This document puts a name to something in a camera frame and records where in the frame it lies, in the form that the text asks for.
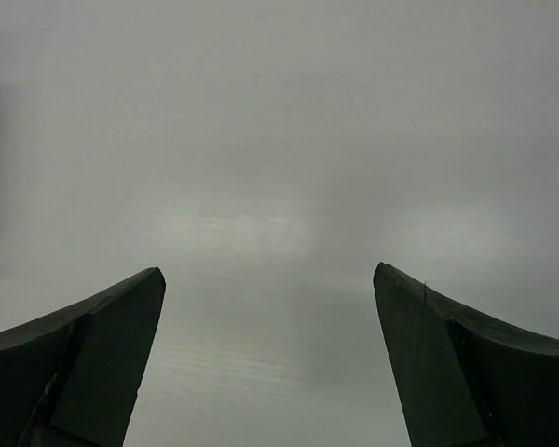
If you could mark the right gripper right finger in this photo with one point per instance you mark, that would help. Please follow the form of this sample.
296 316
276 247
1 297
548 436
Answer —
463 377

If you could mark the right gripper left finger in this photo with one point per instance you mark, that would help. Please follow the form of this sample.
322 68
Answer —
72 377

